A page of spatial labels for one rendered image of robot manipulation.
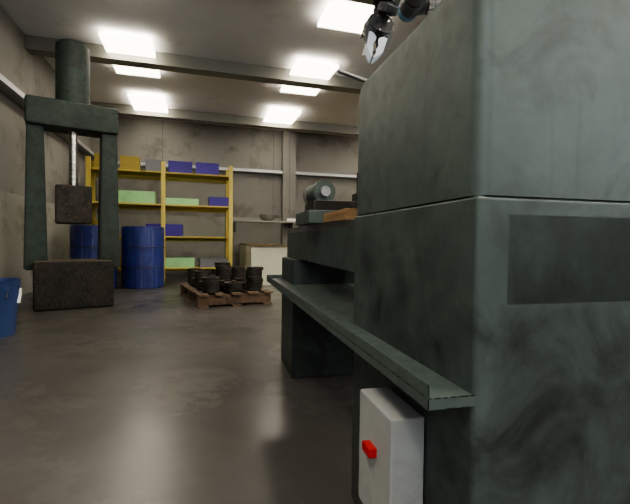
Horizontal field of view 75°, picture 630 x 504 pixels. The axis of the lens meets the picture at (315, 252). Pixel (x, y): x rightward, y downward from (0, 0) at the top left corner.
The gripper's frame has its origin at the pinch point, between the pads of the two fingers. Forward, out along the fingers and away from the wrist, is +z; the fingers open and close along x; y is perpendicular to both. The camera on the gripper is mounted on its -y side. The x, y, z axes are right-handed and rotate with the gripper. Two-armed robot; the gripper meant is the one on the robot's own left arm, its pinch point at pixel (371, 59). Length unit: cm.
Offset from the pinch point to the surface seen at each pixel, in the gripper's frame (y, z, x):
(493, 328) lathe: -61, 68, -16
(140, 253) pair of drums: 568, 116, 134
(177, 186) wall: 820, -25, 136
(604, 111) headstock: -61, 27, -27
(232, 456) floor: 31, 140, 5
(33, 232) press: 386, 108, 217
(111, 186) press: 411, 36, 161
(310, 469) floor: 16, 134, -20
